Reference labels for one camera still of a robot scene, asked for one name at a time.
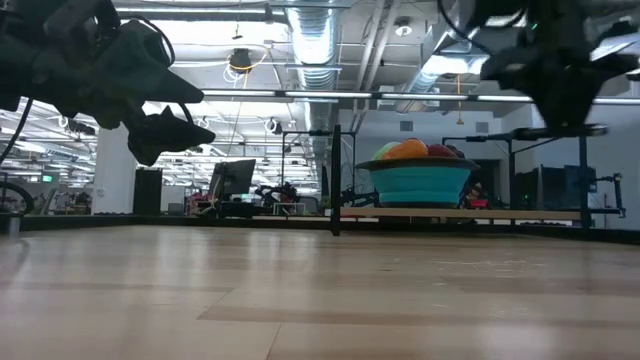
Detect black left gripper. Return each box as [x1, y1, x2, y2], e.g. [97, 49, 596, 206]
[0, 0, 217, 168]

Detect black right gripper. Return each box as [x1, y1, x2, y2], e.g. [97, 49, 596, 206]
[479, 0, 640, 130]

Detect dark red apple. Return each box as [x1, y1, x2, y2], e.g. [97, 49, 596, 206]
[426, 143, 457, 160]

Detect orange wrinkled fruit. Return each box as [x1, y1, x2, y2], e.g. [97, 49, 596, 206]
[382, 137, 430, 161]

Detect light green cabbage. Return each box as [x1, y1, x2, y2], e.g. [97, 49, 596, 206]
[372, 141, 401, 161]

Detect white pillar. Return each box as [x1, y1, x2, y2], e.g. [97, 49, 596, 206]
[91, 99, 141, 215]

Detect black background cabinet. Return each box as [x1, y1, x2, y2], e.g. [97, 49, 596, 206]
[132, 167, 164, 216]

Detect black ceiling-mounted device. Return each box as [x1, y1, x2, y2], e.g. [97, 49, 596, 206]
[228, 47, 254, 76]

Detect dark background monitor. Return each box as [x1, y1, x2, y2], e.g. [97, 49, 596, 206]
[208, 158, 257, 201]

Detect person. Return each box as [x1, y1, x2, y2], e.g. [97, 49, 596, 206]
[460, 180, 490, 211]

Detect teal bowl with grey rim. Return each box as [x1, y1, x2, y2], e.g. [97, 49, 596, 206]
[354, 157, 480, 207]

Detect round ceiling fixture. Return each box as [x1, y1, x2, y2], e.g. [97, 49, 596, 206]
[393, 17, 415, 38]

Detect overhead light bar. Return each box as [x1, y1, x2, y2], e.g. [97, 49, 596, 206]
[199, 88, 640, 106]

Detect black background station frame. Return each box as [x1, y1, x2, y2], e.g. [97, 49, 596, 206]
[508, 124, 609, 230]

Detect black cable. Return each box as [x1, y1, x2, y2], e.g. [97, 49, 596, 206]
[0, 97, 35, 166]

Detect silver ventilation duct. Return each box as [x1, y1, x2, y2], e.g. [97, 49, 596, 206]
[285, 0, 346, 132]

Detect black upright shelf post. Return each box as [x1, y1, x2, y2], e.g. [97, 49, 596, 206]
[330, 123, 343, 237]

